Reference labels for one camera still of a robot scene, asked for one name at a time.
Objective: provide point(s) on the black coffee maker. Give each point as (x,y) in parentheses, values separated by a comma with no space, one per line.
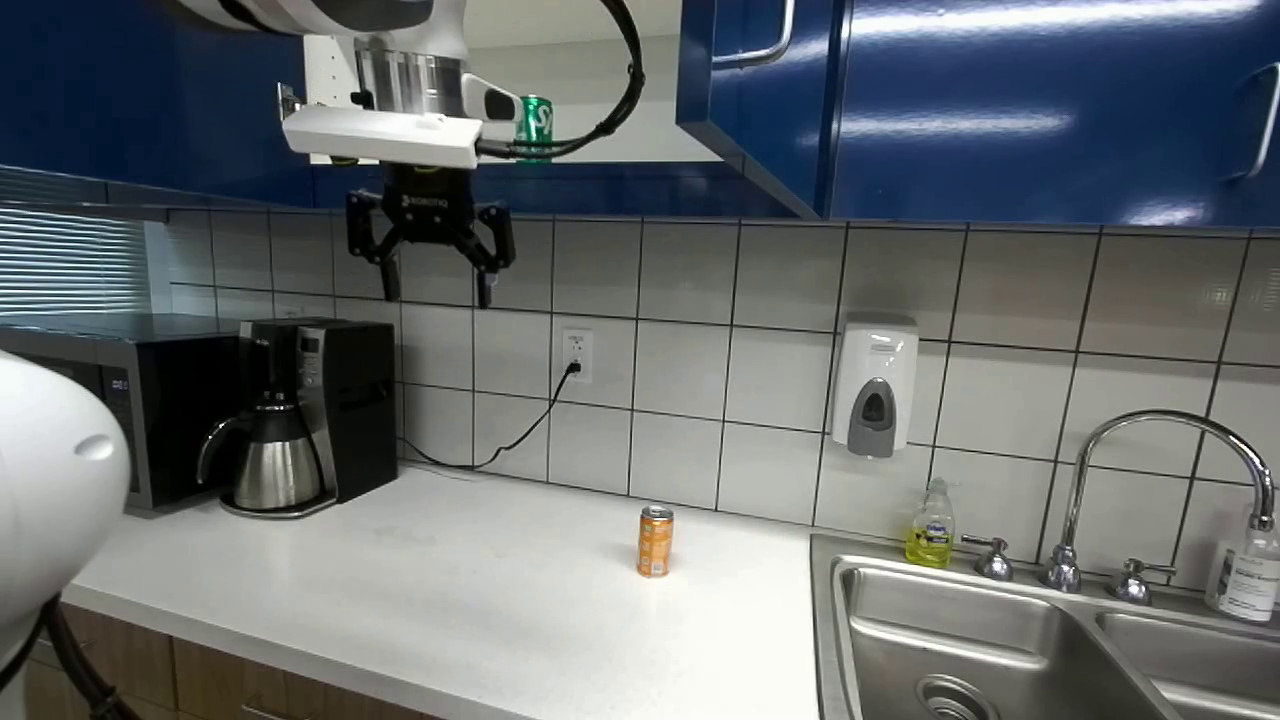
(355,410)

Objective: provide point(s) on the green soda can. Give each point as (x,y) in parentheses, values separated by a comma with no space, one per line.
(536,125)

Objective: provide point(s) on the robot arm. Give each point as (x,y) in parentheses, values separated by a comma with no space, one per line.
(52,480)

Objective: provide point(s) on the black microwave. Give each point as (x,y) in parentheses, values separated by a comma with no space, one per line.
(170,400)

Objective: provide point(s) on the stainless steel sink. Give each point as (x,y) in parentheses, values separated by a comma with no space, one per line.
(960,640)

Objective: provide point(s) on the blue upper cabinet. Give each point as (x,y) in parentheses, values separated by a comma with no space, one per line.
(1000,110)

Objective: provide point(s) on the blue cabinet door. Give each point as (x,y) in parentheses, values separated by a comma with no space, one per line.
(130,90)
(770,130)
(1050,150)

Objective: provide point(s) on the chrome tap knob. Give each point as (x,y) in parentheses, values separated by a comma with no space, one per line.
(1133,582)
(992,560)

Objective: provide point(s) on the yellow dish soap bottle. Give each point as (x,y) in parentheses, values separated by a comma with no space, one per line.
(930,535)

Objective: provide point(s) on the window blinds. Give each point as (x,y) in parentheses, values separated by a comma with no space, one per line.
(70,260)

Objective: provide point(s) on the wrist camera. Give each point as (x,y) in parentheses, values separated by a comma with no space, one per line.
(380,135)

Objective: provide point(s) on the wooden drawer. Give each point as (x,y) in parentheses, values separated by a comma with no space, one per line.
(120,655)
(220,680)

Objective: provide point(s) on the chrome tap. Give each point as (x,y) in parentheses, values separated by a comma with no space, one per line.
(1150,420)

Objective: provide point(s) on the steel coffee carafe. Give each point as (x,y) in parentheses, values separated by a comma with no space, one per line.
(275,465)

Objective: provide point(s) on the white wall socket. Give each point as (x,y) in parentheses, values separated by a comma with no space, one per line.
(577,355)

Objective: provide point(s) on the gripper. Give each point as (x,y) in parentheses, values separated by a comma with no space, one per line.
(430,205)

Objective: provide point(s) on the orange soda can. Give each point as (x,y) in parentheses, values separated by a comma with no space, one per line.
(655,545)

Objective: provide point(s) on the white wall soap dispenser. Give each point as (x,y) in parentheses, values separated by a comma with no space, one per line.
(873,380)

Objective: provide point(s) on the clear pump bottle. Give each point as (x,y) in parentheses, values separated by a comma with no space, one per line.
(1248,585)

